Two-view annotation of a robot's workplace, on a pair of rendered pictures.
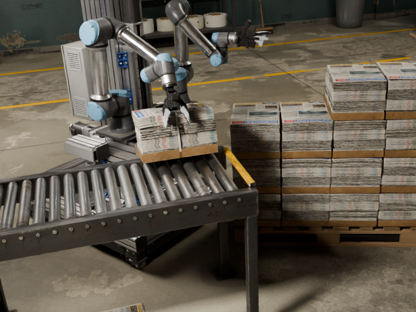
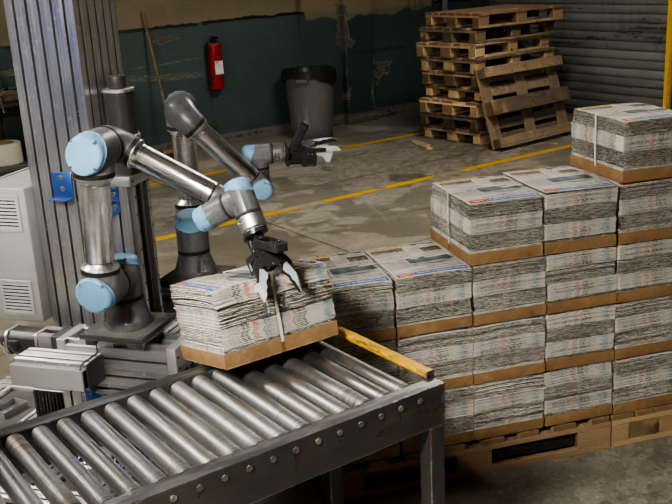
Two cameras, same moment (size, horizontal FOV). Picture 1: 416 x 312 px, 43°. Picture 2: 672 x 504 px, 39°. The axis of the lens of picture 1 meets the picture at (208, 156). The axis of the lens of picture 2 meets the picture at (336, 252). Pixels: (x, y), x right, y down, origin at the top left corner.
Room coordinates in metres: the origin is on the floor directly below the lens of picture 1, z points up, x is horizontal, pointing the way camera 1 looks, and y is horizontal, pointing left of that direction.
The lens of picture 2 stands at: (0.00, 0.87, 1.90)
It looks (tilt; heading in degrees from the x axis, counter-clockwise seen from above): 17 degrees down; 339
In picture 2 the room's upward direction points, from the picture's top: 3 degrees counter-clockwise
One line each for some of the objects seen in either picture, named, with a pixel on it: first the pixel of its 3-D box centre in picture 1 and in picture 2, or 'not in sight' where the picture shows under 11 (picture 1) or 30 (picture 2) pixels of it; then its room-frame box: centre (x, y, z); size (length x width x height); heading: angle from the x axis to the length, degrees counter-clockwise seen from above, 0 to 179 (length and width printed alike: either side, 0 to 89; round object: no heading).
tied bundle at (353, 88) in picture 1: (353, 91); (484, 218); (2.93, -0.86, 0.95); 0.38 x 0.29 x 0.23; 174
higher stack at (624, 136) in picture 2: not in sight; (623, 273); (2.86, -1.45, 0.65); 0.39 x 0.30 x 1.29; 174
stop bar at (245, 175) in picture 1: (238, 165); (381, 350); (2.29, -0.14, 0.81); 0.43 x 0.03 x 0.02; 13
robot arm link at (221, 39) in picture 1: (221, 39); (257, 155); (3.31, -0.12, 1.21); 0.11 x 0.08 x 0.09; 76
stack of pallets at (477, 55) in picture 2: not in sight; (489, 72); (8.73, -4.37, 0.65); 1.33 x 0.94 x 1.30; 107
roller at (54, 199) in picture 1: (54, 200); (97, 459); (2.10, 0.70, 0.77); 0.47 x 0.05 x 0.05; 13
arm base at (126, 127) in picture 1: (121, 120); (126, 308); (2.86, 0.48, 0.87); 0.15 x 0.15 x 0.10
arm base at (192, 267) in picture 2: (178, 97); (195, 260); (3.24, 0.17, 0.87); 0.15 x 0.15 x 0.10
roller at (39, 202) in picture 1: (39, 203); (71, 468); (2.09, 0.76, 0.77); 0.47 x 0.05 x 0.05; 13
